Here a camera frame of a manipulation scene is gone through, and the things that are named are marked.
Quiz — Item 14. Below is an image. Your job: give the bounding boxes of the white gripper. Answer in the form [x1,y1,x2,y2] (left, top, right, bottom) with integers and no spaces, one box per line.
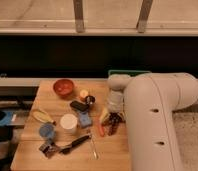
[99,90,124,124]

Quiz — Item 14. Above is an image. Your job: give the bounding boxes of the dark red grape bunch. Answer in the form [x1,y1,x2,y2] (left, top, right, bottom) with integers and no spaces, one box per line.
[103,113,122,136]

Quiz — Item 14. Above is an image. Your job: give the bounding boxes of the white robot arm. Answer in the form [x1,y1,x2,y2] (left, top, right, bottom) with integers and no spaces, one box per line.
[107,73,198,171]

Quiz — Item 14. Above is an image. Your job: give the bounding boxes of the red bowl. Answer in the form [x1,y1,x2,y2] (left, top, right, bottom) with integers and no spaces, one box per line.
[53,79,74,98]

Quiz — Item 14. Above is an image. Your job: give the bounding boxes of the orange carrot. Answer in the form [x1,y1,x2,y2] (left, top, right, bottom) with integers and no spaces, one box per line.
[98,123,105,137]

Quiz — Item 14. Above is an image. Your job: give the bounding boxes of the small dark metal cup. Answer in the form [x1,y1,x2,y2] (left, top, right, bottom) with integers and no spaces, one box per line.
[85,95,95,105]

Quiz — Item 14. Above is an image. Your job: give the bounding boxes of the blue sponge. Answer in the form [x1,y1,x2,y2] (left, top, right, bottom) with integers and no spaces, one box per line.
[78,111,92,128]

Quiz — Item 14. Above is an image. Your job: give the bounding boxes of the black rectangular block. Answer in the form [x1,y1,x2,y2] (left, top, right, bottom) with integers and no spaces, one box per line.
[70,101,88,112]

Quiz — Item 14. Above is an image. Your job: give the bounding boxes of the white cup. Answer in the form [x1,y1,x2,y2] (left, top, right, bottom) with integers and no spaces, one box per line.
[60,114,78,134]

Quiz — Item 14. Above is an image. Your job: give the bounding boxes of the silver fork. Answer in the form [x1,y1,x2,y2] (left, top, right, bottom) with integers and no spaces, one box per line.
[89,133,99,159]

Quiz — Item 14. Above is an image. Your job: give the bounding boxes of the green plastic tray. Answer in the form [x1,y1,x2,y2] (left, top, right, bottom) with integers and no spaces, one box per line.
[108,69,151,77]

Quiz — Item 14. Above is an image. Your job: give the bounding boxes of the yellow banana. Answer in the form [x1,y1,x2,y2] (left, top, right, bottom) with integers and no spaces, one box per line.
[31,109,56,125]

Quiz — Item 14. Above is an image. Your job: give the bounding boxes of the metal clamp tool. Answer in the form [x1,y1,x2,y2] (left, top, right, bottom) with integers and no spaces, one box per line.
[39,140,60,158]

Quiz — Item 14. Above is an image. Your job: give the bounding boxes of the blue object on floor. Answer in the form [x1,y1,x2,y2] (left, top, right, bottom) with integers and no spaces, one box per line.
[0,110,17,126]

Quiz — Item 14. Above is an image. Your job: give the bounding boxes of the black handled spatula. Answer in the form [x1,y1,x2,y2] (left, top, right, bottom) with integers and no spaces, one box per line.
[60,134,90,154]

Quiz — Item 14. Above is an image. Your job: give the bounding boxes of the left metal window post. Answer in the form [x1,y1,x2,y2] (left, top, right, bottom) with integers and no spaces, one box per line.
[73,0,85,33]

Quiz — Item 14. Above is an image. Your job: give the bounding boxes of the metal window post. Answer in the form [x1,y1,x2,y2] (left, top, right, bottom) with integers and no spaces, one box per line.
[136,0,153,33]
[73,0,85,33]

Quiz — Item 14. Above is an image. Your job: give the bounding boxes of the right metal window post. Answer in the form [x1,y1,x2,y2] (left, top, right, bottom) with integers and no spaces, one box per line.
[136,0,153,33]

